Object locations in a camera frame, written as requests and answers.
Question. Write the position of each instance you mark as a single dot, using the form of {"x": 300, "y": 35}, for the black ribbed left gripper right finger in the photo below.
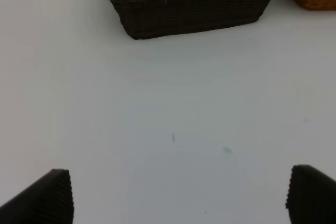
{"x": 311, "y": 196}

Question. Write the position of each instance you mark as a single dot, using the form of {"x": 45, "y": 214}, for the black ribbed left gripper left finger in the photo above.
{"x": 47, "y": 200}

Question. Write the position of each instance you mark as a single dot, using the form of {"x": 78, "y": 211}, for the dark brown wicker basket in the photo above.
{"x": 145, "y": 19}

